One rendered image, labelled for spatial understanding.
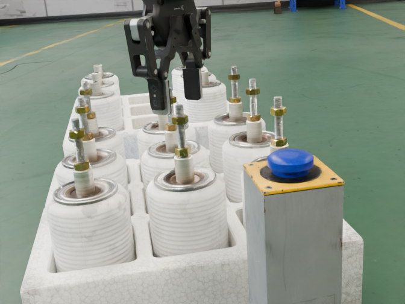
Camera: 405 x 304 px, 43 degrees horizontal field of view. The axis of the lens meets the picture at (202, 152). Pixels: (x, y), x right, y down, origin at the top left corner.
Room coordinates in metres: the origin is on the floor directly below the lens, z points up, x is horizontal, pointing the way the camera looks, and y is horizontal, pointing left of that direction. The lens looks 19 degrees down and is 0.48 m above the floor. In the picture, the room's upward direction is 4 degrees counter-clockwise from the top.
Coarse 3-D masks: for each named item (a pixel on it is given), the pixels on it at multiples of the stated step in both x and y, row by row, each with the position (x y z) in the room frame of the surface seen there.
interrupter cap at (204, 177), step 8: (200, 168) 0.61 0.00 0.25; (208, 168) 0.60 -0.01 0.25; (160, 176) 0.59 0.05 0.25; (168, 176) 0.59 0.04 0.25; (200, 176) 0.59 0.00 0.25; (208, 176) 0.58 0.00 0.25; (160, 184) 0.57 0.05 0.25; (168, 184) 0.56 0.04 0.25; (176, 184) 0.57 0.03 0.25; (184, 184) 0.57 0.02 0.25; (192, 184) 0.56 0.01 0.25; (200, 184) 0.56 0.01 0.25; (208, 184) 0.56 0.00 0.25
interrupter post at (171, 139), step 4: (168, 132) 0.69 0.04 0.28; (172, 132) 0.69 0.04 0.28; (176, 132) 0.69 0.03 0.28; (168, 136) 0.69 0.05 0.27; (172, 136) 0.69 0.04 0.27; (176, 136) 0.69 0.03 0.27; (168, 140) 0.69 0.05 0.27; (172, 140) 0.69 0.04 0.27; (176, 140) 0.69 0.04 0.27; (168, 144) 0.69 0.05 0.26; (172, 144) 0.69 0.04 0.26; (176, 144) 0.69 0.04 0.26; (168, 148) 0.69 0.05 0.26; (172, 148) 0.69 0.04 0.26; (172, 152) 0.69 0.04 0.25
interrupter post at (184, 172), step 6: (192, 156) 0.58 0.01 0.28; (180, 162) 0.57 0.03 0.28; (186, 162) 0.57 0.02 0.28; (192, 162) 0.58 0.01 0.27; (180, 168) 0.57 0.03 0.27; (186, 168) 0.57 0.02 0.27; (192, 168) 0.58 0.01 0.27; (180, 174) 0.57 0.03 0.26; (186, 174) 0.57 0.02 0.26; (192, 174) 0.58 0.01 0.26; (180, 180) 0.57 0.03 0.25; (186, 180) 0.57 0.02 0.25; (192, 180) 0.58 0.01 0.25
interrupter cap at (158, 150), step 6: (156, 144) 0.72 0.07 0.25; (162, 144) 0.72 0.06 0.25; (186, 144) 0.71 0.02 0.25; (192, 144) 0.71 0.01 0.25; (198, 144) 0.70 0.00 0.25; (150, 150) 0.70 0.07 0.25; (156, 150) 0.69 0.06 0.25; (162, 150) 0.70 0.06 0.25; (192, 150) 0.68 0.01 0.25; (198, 150) 0.69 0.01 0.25; (156, 156) 0.67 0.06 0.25; (162, 156) 0.67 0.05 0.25; (168, 156) 0.66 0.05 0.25; (174, 156) 0.66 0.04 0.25
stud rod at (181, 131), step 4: (180, 104) 0.58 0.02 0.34; (176, 108) 0.58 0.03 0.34; (180, 108) 0.58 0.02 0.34; (176, 112) 0.58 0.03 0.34; (180, 112) 0.58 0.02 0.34; (176, 116) 0.58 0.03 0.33; (180, 116) 0.58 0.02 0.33; (184, 124) 0.58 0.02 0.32; (180, 128) 0.58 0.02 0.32; (184, 128) 0.58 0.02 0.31; (180, 132) 0.58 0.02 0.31; (184, 132) 0.58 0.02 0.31; (180, 136) 0.58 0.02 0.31; (184, 136) 0.58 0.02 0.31; (180, 140) 0.58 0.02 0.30; (184, 140) 0.58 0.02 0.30; (180, 144) 0.58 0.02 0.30; (184, 144) 0.58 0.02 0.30; (180, 156) 0.58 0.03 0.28; (184, 156) 0.58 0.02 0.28
